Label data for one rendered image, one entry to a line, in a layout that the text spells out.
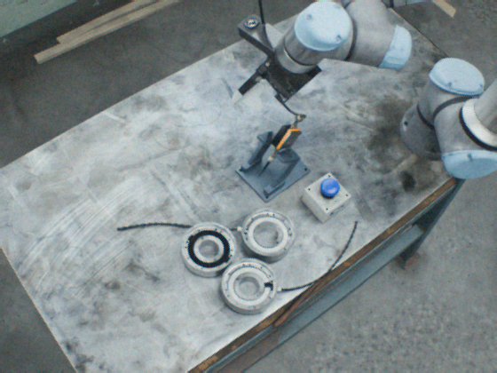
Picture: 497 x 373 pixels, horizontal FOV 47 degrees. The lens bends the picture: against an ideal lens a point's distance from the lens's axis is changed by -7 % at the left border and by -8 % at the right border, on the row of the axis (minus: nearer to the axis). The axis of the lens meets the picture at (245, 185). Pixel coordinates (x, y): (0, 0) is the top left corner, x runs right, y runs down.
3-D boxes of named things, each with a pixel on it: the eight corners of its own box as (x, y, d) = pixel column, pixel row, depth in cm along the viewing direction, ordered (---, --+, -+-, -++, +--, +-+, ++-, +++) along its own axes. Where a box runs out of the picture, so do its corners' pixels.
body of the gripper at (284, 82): (280, 107, 114) (301, 89, 102) (248, 73, 113) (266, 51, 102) (307, 83, 116) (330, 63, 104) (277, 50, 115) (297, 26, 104)
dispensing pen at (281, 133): (248, 173, 128) (291, 110, 120) (259, 170, 131) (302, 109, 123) (255, 180, 127) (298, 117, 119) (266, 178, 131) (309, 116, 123)
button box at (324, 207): (322, 224, 127) (327, 212, 123) (301, 200, 129) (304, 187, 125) (351, 204, 130) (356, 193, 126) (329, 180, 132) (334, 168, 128)
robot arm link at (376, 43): (404, 3, 98) (344, -10, 95) (419, 51, 92) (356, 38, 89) (385, 35, 104) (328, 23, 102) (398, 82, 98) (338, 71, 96)
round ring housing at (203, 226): (171, 261, 120) (170, 252, 116) (201, 222, 125) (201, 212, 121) (216, 289, 118) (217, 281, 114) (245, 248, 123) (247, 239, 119)
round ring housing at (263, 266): (219, 315, 115) (220, 308, 111) (221, 265, 120) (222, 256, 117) (274, 318, 115) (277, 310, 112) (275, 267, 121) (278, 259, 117)
